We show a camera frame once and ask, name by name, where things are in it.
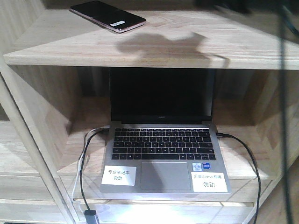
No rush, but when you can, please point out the black smartphone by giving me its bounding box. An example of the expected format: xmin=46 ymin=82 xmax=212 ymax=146
xmin=70 ymin=0 xmax=146 ymax=33

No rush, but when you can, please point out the silver laptop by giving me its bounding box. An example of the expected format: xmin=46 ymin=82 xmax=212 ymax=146
xmin=100 ymin=67 xmax=231 ymax=194

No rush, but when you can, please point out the wooden shelf unit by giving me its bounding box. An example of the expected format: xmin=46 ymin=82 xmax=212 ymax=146
xmin=0 ymin=0 xmax=286 ymax=224

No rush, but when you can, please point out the black laptop cable right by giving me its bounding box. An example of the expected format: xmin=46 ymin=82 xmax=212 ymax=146
xmin=216 ymin=132 xmax=262 ymax=224

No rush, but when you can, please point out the black laptop cable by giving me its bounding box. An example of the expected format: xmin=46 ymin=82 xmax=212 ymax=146
xmin=79 ymin=130 xmax=109 ymax=224
xmin=216 ymin=132 xmax=262 ymax=224

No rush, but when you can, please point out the black laptop cable left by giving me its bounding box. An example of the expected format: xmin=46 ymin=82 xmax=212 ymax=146
xmin=79 ymin=130 xmax=109 ymax=224

